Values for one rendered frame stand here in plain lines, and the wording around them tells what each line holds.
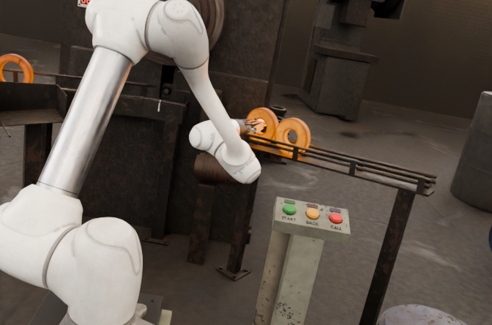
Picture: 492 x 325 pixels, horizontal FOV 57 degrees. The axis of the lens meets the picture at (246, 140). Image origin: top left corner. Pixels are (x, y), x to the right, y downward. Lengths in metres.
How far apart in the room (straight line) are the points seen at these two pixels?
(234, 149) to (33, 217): 0.66
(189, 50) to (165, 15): 0.11
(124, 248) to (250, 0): 1.45
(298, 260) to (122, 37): 0.86
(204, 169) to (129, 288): 1.02
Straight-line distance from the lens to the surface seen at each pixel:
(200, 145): 1.60
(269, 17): 2.18
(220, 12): 2.04
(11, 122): 2.03
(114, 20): 1.21
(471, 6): 8.80
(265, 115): 1.89
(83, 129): 1.16
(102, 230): 1.04
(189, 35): 1.15
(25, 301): 1.98
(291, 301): 1.58
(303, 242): 1.47
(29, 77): 2.36
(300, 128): 1.80
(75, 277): 1.06
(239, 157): 1.52
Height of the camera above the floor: 1.18
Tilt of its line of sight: 16 degrees down
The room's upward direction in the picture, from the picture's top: 10 degrees clockwise
